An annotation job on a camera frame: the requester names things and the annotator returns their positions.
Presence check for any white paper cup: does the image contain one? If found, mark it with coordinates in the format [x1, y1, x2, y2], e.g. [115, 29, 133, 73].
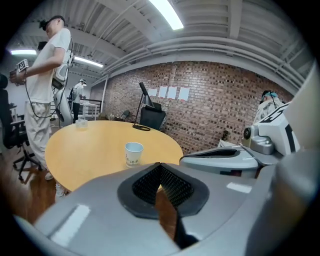
[124, 141, 145, 169]

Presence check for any long ceiling light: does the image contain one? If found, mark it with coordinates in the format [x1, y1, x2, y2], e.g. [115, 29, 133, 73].
[10, 49, 38, 56]
[149, 0, 185, 31]
[74, 56, 104, 69]

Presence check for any black mesh office chair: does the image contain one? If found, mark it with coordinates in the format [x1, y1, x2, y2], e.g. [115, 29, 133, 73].
[139, 101, 167, 133]

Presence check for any black folding chair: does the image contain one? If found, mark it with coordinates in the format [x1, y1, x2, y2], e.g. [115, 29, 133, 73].
[119, 109, 131, 123]

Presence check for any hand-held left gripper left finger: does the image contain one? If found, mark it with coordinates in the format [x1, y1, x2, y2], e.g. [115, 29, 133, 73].
[34, 162, 181, 256]

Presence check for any clear plastic lid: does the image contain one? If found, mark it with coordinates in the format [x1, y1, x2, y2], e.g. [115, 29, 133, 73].
[74, 119, 89, 131]

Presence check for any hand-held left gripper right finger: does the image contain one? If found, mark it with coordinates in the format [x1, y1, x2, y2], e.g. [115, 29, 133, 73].
[160, 162, 270, 256]

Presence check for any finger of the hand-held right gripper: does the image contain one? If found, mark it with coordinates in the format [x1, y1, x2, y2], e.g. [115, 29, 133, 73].
[186, 145, 248, 158]
[179, 149, 260, 179]

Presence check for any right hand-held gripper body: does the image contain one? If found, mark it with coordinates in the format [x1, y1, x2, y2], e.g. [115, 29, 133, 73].
[241, 63, 317, 161]

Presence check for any black desk lamp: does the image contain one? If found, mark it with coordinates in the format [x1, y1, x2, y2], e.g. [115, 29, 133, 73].
[132, 81, 156, 132]

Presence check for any white square side table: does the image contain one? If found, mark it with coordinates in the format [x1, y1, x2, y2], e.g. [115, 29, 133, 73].
[216, 139, 243, 149]

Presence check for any black swivel office chair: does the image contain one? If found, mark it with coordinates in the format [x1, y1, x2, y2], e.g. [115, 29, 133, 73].
[0, 73, 43, 182]

